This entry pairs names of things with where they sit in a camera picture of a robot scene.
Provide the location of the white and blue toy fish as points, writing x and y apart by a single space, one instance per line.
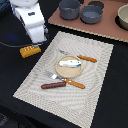
70 63

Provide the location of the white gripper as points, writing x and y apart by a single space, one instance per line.
33 22

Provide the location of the yellow toy bread loaf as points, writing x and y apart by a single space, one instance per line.
29 50

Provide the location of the woven beige placemat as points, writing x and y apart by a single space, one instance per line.
70 103

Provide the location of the tall grey pot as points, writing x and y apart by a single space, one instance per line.
69 9

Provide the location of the knife with wooden handle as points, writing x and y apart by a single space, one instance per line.
79 56

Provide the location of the round beige plate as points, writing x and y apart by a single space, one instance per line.
68 72

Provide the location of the low grey pot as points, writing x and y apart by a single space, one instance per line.
91 14

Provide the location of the fork with wooden handle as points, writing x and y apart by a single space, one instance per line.
71 82

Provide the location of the brown toy sausage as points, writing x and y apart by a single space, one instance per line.
53 85

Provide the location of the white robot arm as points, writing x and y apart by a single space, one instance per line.
22 4

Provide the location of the beige bowl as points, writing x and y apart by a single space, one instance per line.
123 16

